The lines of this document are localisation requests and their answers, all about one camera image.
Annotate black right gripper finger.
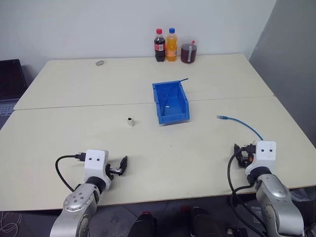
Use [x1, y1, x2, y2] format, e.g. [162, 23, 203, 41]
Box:
[234, 143, 242, 164]

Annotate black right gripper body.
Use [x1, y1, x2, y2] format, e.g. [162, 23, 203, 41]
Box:
[237, 142, 258, 169]

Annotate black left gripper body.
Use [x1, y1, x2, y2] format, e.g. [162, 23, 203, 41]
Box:
[106, 163, 124, 181]

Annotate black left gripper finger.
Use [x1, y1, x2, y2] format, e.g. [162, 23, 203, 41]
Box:
[118, 155, 129, 175]

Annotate dark rounded shape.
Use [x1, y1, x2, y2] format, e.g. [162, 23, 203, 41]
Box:
[181, 205, 219, 237]
[134, 211, 158, 237]

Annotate blue plastic storage bin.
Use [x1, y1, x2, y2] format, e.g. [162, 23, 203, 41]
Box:
[152, 80, 191, 126]

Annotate measuring cup with dark liquid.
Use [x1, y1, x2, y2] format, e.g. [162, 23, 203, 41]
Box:
[180, 35, 199, 65]

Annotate cola bottle with red cap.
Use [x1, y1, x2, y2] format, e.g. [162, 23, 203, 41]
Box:
[154, 28, 166, 62]

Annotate orange soda bottle blue cap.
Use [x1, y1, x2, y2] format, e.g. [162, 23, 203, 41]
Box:
[165, 27, 178, 62]

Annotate dark laptop computer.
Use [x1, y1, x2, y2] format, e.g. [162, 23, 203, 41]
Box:
[0, 59, 28, 124]

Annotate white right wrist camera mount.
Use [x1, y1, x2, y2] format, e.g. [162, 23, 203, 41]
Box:
[244, 140, 277, 174]

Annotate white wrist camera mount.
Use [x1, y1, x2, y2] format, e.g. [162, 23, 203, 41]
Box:
[244, 140, 277, 174]
[83, 149, 112, 191]

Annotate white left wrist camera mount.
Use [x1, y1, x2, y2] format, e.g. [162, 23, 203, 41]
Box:
[83, 149, 112, 191]

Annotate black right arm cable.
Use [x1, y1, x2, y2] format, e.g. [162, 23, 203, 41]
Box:
[227, 152, 268, 237]

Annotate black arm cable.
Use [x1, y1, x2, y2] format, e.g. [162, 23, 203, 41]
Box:
[55, 153, 87, 193]
[227, 152, 268, 237]

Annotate blue ethernet cable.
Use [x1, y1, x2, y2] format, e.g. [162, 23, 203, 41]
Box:
[216, 115, 265, 142]

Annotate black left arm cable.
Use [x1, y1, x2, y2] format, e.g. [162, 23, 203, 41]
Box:
[55, 153, 87, 193]

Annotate thin blue cable piece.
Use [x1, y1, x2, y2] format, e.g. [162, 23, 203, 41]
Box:
[164, 78, 189, 110]

